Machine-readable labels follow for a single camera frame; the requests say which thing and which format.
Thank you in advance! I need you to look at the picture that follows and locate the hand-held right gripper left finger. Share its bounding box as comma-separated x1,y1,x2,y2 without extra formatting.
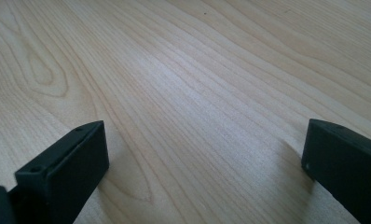
7,120,110,224

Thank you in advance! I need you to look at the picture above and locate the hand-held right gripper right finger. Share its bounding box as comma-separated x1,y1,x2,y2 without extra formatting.
300,118,371,224

